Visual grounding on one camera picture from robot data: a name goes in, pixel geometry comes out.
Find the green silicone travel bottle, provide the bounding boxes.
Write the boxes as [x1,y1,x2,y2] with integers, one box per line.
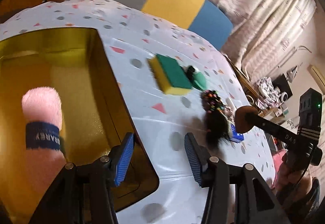
[183,65,207,91]

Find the gold metal storage box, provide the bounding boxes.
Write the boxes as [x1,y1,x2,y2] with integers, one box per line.
[0,27,160,224]

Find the wooden side table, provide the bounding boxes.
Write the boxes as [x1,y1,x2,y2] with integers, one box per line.
[224,54,280,123]

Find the blue tissue pack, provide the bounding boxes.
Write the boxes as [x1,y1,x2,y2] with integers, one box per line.
[230,124,244,143]

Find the patterned white plastic tablecloth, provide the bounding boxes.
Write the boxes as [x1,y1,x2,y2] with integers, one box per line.
[1,0,275,223]

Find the pile of patterned clothes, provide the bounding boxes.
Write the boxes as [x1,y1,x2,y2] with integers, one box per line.
[255,77,280,110]

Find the yellow green sponge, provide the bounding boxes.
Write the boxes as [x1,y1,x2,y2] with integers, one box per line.
[149,54,192,96]

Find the pink fluffy towel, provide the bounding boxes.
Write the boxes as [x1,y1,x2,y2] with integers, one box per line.
[22,87,66,202]

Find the person's hand on gripper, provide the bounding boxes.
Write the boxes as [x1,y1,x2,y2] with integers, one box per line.
[271,149,313,205]

